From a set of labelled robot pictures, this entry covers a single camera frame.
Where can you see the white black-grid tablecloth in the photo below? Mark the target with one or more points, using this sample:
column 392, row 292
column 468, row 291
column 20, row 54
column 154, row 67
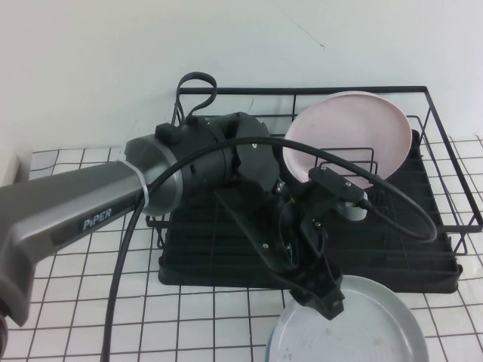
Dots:
column 188, row 320

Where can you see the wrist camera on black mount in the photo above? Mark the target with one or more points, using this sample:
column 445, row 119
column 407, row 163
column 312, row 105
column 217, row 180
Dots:
column 332, row 181

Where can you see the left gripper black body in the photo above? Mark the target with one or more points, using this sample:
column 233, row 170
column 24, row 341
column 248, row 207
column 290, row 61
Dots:
column 264, row 226

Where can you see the pink round plate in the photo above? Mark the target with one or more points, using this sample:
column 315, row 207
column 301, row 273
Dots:
column 347, row 128

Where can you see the black plastic drip tray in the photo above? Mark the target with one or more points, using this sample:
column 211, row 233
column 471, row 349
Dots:
column 396, row 264

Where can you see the white box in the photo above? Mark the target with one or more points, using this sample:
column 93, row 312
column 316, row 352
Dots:
column 9, row 166

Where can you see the white zip tie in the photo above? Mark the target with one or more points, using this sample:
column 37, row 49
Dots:
column 145, row 190

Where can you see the light blue round plate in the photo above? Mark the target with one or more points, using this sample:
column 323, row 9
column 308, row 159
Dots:
column 268, row 350

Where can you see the grey round plate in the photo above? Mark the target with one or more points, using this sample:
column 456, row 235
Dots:
column 358, row 332

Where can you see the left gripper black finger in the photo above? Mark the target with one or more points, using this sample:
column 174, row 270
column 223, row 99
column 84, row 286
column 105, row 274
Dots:
column 298, row 294
column 326, row 286

